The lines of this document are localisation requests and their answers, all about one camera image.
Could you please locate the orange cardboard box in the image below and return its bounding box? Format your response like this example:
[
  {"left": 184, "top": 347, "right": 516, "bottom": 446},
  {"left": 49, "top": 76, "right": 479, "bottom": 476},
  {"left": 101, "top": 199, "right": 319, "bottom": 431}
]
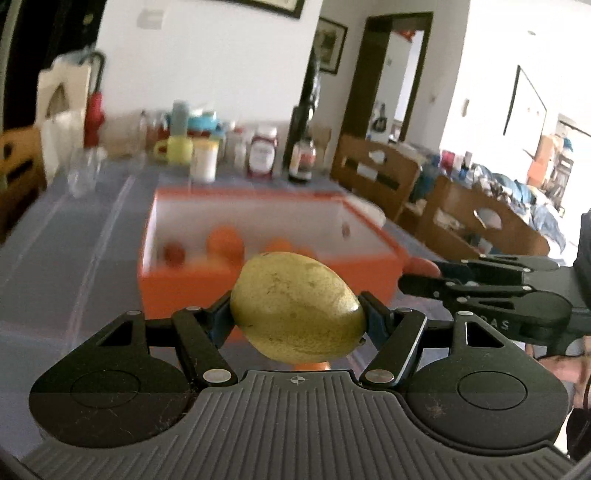
[{"left": 138, "top": 188, "right": 409, "bottom": 320}]

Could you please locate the large orange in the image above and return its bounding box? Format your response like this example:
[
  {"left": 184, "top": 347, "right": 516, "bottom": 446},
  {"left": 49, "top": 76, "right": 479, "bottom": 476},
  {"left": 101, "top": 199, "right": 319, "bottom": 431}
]
[{"left": 205, "top": 226, "right": 245, "bottom": 265}]

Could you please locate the left side wooden chair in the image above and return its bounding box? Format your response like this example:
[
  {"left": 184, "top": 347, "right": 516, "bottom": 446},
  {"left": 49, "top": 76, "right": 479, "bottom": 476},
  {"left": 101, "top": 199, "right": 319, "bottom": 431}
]
[{"left": 1, "top": 126, "right": 47, "bottom": 243}]

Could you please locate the framed picture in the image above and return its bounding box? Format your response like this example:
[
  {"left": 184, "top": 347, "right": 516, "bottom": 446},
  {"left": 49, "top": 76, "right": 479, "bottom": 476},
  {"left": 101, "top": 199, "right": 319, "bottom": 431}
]
[{"left": 232, "top": 0, "right": 305, "bottom": 19}]

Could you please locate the person hand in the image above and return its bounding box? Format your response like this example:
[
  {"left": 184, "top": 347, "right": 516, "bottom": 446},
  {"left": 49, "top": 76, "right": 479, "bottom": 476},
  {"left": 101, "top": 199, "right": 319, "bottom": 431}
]
[{"left": 538, "top": 346, "right": 590, "bottom": 409}]

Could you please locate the white paper bag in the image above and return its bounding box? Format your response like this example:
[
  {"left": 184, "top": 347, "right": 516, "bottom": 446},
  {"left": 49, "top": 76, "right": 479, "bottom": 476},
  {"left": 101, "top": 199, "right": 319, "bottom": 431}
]
[{"left": 34, "top": 63, "right": 91, "bottom": 184}]

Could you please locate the dark supplement bottle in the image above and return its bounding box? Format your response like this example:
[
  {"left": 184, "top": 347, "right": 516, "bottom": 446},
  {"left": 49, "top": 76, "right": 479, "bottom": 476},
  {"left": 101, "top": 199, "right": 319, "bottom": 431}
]
[{"left": 288, "top": 136, "right": 317, "bottom": 183}]

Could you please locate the red umbrella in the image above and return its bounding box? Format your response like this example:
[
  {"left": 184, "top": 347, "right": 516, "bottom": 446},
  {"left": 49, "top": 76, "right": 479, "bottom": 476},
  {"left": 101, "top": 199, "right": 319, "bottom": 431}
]
[{"left": 84, "top": 50, "right": 106, "bottom": 148}]

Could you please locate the far wooden chair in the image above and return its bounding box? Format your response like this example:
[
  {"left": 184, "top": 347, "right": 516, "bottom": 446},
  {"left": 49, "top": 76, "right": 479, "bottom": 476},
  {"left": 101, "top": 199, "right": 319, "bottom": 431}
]
[{"left": 329, "top": 134, "right": 421, "bottom": 223}]

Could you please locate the yellow lid white jar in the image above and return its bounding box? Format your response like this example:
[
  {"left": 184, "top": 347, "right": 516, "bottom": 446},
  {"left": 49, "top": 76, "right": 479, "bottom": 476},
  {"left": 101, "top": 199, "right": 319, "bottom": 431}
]
[{"left": 190, "top": 138, "right": 218, "bottom": 184}]

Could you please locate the red tomato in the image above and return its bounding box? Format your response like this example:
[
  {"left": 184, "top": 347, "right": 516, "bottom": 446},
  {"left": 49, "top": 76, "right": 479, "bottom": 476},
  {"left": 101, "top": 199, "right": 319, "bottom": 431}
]
[{"left": 162, "top": 242, "right": 186, "bottom": 268}]

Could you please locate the yellow-green mango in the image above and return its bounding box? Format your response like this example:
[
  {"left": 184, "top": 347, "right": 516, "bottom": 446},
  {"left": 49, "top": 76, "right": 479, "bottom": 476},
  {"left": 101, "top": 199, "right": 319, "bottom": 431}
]
[{"left": 230, "top": 252, "right": 366, "bottom": 365}]

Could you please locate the blue plaid tablecloth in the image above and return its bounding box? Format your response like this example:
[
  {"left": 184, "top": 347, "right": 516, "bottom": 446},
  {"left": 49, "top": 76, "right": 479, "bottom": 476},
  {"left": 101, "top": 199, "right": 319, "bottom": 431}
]
[{"left": 0, "top": 161, "right": 454, "bottom": 462}]

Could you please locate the clear glass cup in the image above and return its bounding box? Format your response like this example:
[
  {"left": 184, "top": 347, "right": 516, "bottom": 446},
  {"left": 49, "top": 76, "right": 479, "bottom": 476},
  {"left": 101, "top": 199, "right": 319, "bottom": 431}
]
[{"left": 67, "top": 147, "right": 107, "bottom": 198}]

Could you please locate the wooden chair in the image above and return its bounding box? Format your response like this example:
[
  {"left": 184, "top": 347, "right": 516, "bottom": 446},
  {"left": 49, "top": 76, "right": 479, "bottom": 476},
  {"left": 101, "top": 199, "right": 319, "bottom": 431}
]
[
  {"left": 1, "top": 126, "right": 47, "bottom": 243},
  {"left": 415, "top": 176, "right": 550, "bottom": 260},
  {"left": 329, "top": 134, "right": 421, "bottom": 223}
]

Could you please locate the red vitamin bottle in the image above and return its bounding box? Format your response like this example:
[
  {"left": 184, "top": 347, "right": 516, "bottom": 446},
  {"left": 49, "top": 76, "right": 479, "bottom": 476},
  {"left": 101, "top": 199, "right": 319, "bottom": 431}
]
[{"left": 246, "top": 125, "right": 277, "bottom": 178}]

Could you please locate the black thermos bottle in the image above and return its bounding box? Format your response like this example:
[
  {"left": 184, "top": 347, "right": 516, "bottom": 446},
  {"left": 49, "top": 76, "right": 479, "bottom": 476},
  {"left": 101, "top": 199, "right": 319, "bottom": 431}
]
[{"left": 283, "top": 103, "right": 315, "bottom": 171}]

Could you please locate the near wooden chair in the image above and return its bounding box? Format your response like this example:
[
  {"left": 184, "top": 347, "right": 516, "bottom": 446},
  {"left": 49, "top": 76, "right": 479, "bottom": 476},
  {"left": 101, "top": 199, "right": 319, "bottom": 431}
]
[{"left": 415, "top": 176, "right": 550, "bottom": 260}]

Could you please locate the teal bowl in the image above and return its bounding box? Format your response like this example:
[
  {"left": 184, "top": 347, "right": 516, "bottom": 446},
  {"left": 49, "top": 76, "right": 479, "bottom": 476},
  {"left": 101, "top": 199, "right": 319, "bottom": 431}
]
[{"left": 187, "top": 111, "right": 219, "bottom": 136}]

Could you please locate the small orange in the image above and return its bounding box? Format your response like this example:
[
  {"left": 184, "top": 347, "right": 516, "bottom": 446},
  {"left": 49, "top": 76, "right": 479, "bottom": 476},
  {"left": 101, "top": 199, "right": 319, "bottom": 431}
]
[
  {"left": 403, "top": 257, "right": 441, "bottom": 278},
  {"left": 263, "top": 237, "right": 294, "bottom": 253},
  {"left": 294, "top": 362, "right": 331, "bottom": 371}
]

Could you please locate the grey blue tumbler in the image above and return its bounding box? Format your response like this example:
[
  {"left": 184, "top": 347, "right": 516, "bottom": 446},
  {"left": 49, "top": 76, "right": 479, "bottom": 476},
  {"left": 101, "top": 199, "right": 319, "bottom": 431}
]
[{"left": 169, "top": 100, "right": 190, "bottom": 137}]

